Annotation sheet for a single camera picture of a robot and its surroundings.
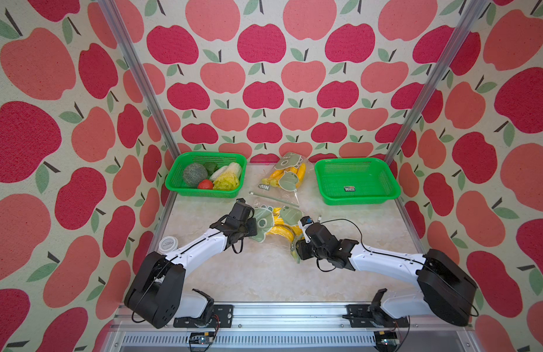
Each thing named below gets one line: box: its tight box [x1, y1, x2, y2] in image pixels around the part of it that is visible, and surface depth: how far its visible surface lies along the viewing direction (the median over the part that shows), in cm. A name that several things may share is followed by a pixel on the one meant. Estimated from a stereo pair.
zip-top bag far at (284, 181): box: [248, 152, 307, 208], surface depth 106 cm
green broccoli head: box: [183, 162, 208, 187], surface depth 106 cm
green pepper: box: [203, 161, 220, 175], surface depth 116 cm
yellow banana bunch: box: [266, 207, 304, 243], surface depth 88 cm
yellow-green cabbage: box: [209, 162, 242, 191], surface depth 109 cm
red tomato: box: [197, 178, 214, 190], surface depth 106 cm
